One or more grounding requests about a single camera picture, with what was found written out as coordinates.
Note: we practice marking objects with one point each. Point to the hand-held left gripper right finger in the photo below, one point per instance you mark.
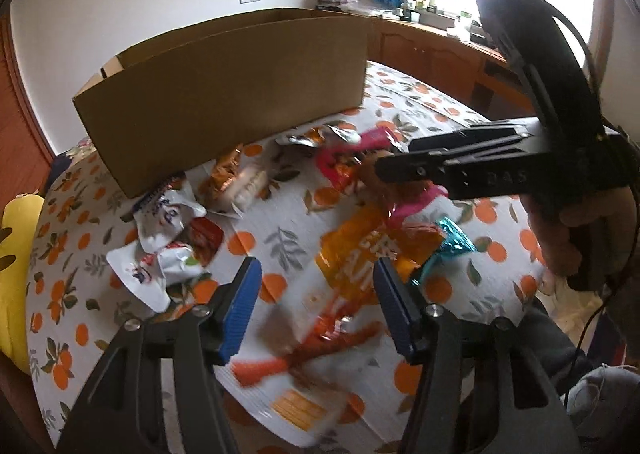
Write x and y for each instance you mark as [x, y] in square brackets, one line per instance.
[392, 304]

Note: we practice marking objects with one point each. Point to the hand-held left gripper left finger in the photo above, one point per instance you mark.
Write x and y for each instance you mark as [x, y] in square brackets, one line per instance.
[242, 304]

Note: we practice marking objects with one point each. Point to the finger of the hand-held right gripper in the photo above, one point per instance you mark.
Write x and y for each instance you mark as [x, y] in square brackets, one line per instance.
[470, 137]
[425, 169]

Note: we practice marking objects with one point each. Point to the large orange snack packet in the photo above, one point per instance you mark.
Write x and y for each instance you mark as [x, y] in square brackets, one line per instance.
[360, 244]

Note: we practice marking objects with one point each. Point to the orange red stick snack packet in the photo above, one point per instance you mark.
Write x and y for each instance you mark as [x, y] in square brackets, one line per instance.
[325, 334]

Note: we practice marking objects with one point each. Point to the pink snack packet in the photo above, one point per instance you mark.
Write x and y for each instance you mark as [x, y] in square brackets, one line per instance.
[335, 167]

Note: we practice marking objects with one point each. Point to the brown cardboard box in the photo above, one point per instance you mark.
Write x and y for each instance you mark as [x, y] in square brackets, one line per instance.
[225, 99]

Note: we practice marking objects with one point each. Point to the clear bag of white snacks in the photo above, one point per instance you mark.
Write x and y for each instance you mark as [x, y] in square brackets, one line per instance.
[247, 189]

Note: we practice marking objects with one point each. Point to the person's right hand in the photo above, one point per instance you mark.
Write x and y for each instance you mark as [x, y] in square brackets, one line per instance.
[545, 234]

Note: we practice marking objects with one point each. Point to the small red snack packet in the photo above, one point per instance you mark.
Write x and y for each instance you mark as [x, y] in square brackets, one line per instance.
[205, 239]

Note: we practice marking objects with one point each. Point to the teal foil wrapper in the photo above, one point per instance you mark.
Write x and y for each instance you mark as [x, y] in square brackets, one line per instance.
[452, 244]

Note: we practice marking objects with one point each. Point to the wooden desk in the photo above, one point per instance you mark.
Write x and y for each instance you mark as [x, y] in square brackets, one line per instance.
[430, 54]

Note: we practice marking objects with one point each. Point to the orange fruit print bedsheet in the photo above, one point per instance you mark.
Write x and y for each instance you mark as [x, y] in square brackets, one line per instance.
[280, 214]

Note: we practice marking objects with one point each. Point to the white crumpled snack packet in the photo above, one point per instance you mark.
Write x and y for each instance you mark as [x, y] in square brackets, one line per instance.
[145, 274]

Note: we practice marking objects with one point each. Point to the white packet with orange label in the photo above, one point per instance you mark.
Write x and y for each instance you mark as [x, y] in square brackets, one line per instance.
[300, 404]

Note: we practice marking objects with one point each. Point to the silver orange snack packet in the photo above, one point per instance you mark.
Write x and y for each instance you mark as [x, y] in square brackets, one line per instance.
[312, 137]

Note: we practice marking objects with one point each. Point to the white blue print snack packet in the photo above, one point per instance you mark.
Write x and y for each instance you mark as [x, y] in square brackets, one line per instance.
[165, 214]

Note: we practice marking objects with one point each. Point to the person's dark grey clothing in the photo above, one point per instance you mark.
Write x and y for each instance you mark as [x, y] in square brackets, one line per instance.
[550, 339]

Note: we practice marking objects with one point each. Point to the yellow plush toy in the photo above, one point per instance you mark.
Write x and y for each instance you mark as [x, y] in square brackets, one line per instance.
[15, 274]

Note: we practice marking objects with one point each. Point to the reddish wooden wardrobe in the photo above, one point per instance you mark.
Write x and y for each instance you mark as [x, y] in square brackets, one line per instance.
[20, 124]

